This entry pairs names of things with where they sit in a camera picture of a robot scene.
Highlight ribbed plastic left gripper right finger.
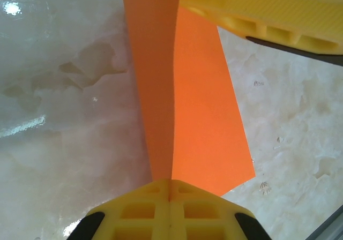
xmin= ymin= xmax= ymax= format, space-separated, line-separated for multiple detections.
xmin=169 ymin=178 xmax=272 ymax=240

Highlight orange cloth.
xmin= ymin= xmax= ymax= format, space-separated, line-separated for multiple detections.
xmin=120 ymin=0 xmax=257 ymax=198

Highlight ribbed plastic left gripper left finger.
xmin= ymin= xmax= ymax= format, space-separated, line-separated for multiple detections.
xmin=66 ymin=178 xmax=171 ymax=240

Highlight aluminium front rail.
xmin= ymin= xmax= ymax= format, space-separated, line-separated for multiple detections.
xmin=304 ymin=210 xmax=343 ymax=240

